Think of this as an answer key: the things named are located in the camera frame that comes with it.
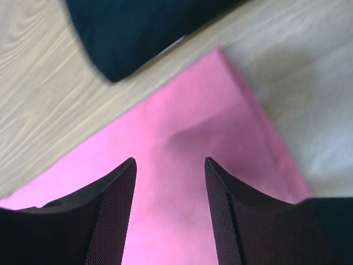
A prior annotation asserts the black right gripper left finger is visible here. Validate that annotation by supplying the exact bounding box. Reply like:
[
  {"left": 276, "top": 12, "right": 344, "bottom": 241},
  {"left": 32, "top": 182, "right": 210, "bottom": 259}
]
[{"left": 1, "top": 158, "right": 137, "bottom": 265}]

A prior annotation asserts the pink t shirt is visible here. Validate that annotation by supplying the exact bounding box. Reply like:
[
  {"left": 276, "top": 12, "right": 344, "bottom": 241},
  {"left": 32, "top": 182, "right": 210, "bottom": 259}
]
[{"left": 1, "top": 50, "right": 312, "bottom": 264}]

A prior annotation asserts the folded black t shirt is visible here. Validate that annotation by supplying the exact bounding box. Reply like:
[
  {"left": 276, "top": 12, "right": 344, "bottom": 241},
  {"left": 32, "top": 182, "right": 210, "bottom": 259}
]
[{"left": 65, "top": 0, "right": 240, "bottom": 82}]

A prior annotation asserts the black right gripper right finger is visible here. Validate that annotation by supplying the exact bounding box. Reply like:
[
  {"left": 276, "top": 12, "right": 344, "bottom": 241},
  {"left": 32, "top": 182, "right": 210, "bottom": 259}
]
[{"left": 205, "top": 157, "right": 352, "bottom": 264}]

